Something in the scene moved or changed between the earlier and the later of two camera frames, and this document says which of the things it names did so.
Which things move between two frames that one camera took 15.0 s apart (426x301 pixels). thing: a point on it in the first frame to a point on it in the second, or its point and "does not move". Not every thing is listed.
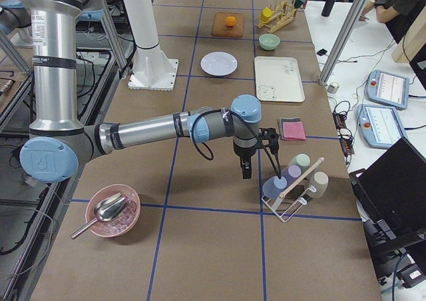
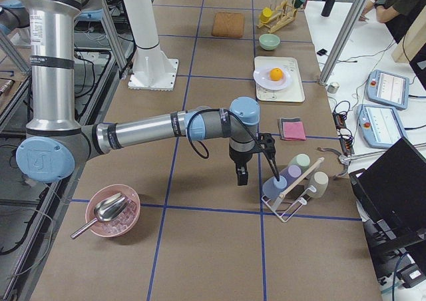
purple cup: x=291 y=174 does not move
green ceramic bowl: x=269 y=42 does not move
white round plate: x=219 y=63 to x=262 y=77
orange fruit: x=230 y=20 to x=276 y=74
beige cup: x=319 y=181 does not move
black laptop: x=391 y=194 does not move
